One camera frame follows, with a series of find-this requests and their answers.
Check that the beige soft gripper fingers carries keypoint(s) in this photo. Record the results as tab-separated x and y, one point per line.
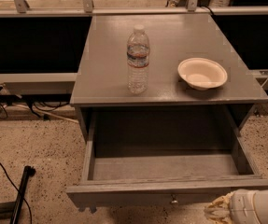
218	212

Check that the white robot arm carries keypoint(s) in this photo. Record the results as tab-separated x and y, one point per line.
260	204

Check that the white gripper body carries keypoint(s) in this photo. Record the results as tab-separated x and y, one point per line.
242	207

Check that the black metal stand leg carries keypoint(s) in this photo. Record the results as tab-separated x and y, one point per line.
14	208

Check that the white paper bowl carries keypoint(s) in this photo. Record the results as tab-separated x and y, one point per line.
202	74

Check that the clear plastic water bottle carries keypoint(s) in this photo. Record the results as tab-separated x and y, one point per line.
138	50

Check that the grey wooden nightstand cabinet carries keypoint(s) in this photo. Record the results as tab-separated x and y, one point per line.
102	74

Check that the grey metal railing frame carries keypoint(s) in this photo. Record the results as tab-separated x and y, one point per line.
30	27

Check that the grey top drawer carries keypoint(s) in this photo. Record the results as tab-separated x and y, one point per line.
191	154

